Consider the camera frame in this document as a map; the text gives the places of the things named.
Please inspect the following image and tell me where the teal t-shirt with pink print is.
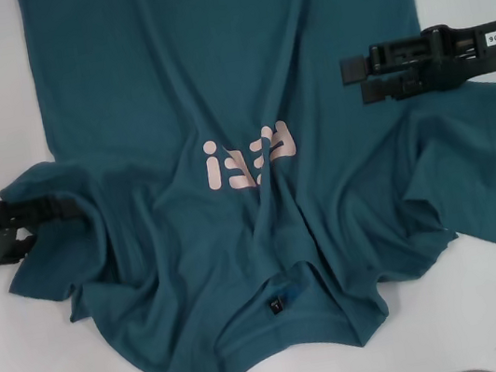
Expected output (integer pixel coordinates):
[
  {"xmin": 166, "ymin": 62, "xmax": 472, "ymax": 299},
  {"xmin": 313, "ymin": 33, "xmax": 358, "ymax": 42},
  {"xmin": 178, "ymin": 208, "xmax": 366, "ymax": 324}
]
[{"xmin": 0, "ymin": 0, "xmax": 496, "ymax": 372}]

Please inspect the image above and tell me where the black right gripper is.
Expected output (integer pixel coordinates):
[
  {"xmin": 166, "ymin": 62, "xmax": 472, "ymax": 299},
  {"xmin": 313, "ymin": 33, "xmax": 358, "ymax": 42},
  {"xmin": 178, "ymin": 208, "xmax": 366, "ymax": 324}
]
[{"xmin": 336, "ymin": 15, "xmax": 496, "ymax": 111}]

